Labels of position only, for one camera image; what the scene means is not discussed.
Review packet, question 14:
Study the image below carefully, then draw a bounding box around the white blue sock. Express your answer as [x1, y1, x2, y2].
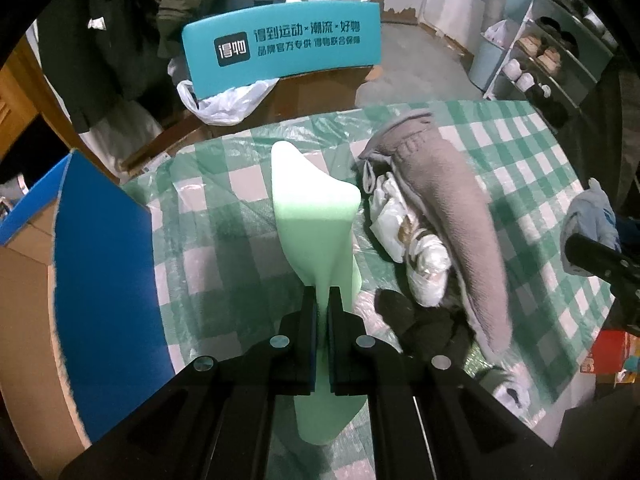
[560, 178, 620, 276]

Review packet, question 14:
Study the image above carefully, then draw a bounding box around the black sock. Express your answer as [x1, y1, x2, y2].
[374, 289, 474, 367]

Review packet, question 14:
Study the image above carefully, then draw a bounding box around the white patterned knotted cloth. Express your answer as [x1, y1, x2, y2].
[362, 160, 452, 308]

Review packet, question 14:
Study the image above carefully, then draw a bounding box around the grey fleece slipper sock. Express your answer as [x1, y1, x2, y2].
[359, 108, 512, 361]

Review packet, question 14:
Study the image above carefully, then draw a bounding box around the green sparkly scrub cloth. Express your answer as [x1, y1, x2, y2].
[463, 344, 494, 377]

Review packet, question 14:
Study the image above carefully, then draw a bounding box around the red package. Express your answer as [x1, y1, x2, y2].
[580, 330, 639, 375]

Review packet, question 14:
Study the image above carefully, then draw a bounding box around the green checkered tablecloth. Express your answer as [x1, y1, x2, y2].
[119, 97, 616, 480]

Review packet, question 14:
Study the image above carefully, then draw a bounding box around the blue cardboard box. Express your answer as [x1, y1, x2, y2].
[0, 148, 177, 478]

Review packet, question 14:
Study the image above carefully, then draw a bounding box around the metal shoe rack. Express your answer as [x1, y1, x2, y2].
[485, 0, 618, 131]

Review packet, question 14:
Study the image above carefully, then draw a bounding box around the light blue trash bin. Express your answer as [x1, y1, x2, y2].
[468, 37, 504, 91]

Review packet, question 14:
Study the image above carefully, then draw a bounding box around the brown cardboard box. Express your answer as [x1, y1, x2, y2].
[119, 65, 382, 176]

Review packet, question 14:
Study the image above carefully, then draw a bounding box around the teal shoe box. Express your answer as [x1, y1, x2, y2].
[182, 0, 381, 99]

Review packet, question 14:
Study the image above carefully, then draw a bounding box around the black hanging jacket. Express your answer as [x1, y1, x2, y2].
[37, 0, 182, 133]

